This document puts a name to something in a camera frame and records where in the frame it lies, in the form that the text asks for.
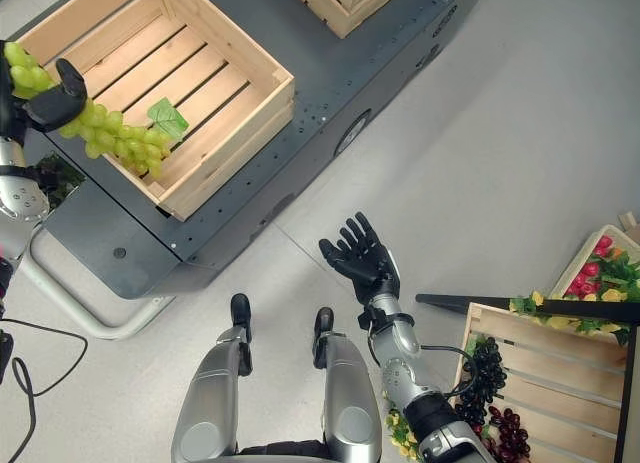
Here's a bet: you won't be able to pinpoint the black floor cable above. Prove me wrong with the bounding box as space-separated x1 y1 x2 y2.
0 316 90 463

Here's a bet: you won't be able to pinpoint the yellow green foliage sprig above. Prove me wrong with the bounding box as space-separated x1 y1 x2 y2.
383 391 422 460

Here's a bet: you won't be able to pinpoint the wooden slatted fruit crate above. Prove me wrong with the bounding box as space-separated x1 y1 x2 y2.
446 301 640 463

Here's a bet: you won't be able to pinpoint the small wooden crate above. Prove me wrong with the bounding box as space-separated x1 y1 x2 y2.
286 0 416 40

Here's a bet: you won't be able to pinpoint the dark purple grape bunch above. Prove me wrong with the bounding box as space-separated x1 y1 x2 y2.
453 336 509 427

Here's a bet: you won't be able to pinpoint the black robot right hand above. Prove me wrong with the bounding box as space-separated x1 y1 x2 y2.
318 211 402 305

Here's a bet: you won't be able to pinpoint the large empty wooden crate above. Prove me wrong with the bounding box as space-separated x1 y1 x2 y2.
14 0 296 222

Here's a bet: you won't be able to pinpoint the dark green leafy plant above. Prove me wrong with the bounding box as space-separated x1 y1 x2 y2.
35 152 87 210

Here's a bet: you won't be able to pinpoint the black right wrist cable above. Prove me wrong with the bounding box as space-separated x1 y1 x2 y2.
367 307 477 400

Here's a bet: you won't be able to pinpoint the white tubular frame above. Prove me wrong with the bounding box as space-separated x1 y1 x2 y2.
18 227 177 342

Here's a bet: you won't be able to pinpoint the silver robot right leg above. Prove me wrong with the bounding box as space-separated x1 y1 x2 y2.
311 306 384 463

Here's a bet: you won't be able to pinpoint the dark grey wheeled platform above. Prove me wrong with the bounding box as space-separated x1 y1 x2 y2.
8 0 495 300

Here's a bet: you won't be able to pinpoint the dark robot torso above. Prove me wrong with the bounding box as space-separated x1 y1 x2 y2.
233 439 332 463

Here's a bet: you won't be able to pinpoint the red grape bunch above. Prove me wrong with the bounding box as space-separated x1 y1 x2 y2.
485 405 532 463

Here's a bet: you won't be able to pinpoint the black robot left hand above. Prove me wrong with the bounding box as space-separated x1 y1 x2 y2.
0 40 89 145

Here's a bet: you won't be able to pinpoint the black platform wheel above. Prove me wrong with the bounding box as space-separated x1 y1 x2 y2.
333 108 373 159

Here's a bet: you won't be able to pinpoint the green grape bunch with leaf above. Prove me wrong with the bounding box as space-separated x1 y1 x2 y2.
3 41 191 180

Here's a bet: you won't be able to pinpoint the white crate with red fruits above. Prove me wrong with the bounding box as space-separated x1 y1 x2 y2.
548 224 640 305

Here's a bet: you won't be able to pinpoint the yellow fruits with green leaves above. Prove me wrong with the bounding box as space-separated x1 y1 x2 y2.
508 289 632 346

